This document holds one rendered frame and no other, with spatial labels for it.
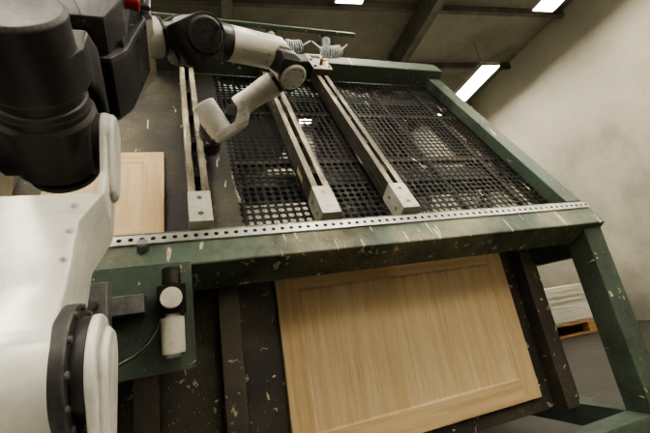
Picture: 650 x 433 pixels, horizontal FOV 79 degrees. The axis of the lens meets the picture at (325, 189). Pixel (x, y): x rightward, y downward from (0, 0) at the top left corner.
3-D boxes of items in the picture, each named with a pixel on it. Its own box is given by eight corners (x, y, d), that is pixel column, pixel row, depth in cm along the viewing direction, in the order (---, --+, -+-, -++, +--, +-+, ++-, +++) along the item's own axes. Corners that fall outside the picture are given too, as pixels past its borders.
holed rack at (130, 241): (101, 248, 93) (100, 246, 93) (102, 240, 95) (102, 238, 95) (589, 208, 151) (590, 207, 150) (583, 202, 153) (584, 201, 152)
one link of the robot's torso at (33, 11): (67, 34, 46) (86, -23, 57) (-76, 22, 41) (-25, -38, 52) (105, 196, 65) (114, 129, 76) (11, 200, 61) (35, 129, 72)
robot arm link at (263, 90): (245, 101, 121) (297, 67, 121) (257, 121, 115) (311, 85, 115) (227, 77, 112) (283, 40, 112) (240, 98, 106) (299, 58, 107)
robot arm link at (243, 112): (215, 143, 112) (254, 117, 113) (196, 117, 112) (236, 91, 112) (220, 144, 119) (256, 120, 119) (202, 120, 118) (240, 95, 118)
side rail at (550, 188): (550, 221, 158) (566, 201, 151) (421, 96, 237) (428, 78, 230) (565, 220, 160) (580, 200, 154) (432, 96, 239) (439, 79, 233)
